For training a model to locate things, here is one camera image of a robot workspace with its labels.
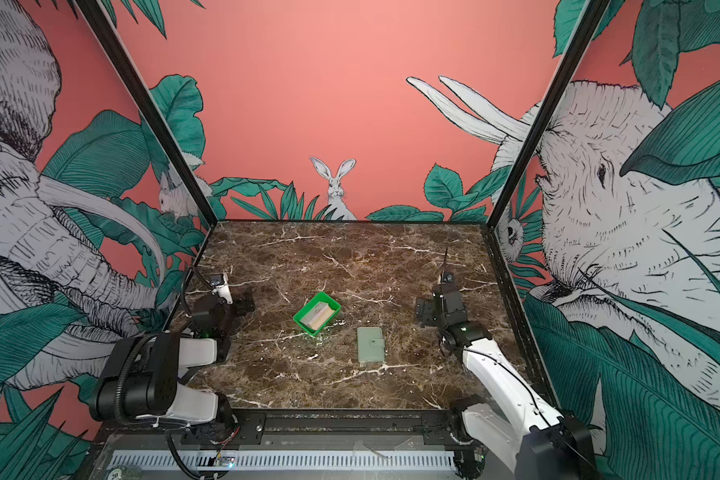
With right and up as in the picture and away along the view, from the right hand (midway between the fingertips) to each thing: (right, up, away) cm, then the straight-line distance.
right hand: (433, 299), depth 84 cm
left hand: (-60, +4, +6) cm, 61 cm away
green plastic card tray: (-35, -6, +7) cm, 36 cm away
